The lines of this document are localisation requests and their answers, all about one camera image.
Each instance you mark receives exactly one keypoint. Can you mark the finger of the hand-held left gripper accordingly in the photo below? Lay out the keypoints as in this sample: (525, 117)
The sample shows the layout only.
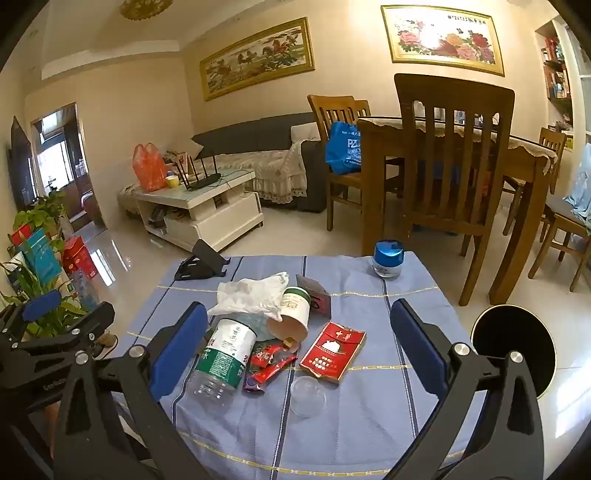
(41, 307)
(87, 323)

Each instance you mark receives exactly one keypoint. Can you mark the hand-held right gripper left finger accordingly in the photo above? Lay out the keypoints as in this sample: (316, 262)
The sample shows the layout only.
(180, 350)

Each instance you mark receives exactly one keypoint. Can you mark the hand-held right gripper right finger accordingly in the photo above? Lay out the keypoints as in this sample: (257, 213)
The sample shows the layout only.
(420, 350)

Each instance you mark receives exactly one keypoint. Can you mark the green label plastic bottle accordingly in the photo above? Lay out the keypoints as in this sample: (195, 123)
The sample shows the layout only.
(221, 350)

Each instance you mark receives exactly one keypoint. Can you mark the white plastic bag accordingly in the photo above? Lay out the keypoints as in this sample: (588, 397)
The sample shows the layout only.
(249, 295)

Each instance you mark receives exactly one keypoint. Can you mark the black gold-rimmed trash bin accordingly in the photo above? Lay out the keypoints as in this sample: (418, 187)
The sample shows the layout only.
(508, 327)

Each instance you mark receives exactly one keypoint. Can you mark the white paper cup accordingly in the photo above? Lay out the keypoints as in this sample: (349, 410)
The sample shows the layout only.
(293, 309)

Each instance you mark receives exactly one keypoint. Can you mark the green potted plant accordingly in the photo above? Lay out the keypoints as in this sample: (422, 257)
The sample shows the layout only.
(46, 323)
(44, 212)

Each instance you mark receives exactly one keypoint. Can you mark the blue gift box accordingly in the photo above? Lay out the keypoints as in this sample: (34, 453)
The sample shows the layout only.
(41, 258)

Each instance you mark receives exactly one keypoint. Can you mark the red gift box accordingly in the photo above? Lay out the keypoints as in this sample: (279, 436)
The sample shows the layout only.
(78, 258)

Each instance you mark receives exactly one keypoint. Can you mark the blue striped tablecloth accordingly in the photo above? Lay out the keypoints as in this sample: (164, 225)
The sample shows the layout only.
(360, 415)

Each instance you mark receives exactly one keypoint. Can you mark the red snack wrapper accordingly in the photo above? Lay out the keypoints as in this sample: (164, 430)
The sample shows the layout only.
(268, 364)

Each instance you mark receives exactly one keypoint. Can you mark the red cigarette pack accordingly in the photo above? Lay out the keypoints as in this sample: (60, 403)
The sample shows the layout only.
(330, 355)

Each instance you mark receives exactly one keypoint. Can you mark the black phone stand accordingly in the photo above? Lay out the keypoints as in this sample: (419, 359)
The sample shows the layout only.
(203, 263)

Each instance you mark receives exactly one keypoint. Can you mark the blue lid glass jar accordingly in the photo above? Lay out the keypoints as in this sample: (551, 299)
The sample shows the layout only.
(388, 258)

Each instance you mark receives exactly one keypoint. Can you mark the dark red paper packet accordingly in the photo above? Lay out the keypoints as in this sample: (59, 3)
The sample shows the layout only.
(318, 300)

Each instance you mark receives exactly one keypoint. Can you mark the clear plastic lid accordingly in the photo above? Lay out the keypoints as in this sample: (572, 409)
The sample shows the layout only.
(307, 397)

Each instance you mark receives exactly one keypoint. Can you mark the white coffee table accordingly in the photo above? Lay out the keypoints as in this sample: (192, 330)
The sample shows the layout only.
(207, 217)

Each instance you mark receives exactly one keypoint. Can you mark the black television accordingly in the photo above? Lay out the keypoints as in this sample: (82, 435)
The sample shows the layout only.
(23, 170)

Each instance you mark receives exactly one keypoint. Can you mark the orange plastic bag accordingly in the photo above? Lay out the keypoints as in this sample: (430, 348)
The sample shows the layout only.
(147, 170)

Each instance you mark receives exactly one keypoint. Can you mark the yellow cup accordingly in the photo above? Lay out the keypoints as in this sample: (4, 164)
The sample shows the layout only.
(172, 181)

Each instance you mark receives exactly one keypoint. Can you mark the black wifi router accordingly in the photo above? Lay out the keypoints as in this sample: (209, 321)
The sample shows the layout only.
(203, 180)

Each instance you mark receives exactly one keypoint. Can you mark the tall-backed wooden chair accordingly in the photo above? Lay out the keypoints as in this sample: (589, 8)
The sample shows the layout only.
(415, 175)

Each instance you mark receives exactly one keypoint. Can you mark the wooden chair with cushion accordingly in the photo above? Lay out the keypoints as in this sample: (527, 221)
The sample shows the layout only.
(558, 230)

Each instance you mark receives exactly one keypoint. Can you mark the floral lace sofa cover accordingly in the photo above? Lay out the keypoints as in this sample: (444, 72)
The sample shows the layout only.
(258, 166)

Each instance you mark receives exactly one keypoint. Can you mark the wooden dining table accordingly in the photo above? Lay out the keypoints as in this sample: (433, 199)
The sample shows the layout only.
(526, 175)

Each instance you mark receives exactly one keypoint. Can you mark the blue shopping bag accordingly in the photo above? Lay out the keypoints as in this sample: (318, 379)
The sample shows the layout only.
(344, 147)

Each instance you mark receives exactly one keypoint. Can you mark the beige lace table cover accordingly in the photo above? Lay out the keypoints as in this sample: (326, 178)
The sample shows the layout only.
(531, 150)

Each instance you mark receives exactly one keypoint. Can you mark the dark grey sofa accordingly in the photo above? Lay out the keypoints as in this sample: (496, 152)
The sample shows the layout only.
(249, 131)

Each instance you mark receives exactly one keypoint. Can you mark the light blue cloth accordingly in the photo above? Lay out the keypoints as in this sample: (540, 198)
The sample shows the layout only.
(579, 184)

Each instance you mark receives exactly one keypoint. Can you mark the framed horse painting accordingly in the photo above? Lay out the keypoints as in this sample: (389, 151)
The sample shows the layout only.
(256, 57)

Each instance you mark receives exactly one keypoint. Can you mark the framed flower painting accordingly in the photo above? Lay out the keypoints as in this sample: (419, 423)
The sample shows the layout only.
(438, 39)

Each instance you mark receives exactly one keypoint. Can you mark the gold ceiling lamp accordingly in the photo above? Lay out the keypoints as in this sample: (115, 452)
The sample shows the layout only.
(138, 8)

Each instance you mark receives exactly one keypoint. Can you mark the white wall bookshelf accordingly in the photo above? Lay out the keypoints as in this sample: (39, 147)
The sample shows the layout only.
(554, 78)

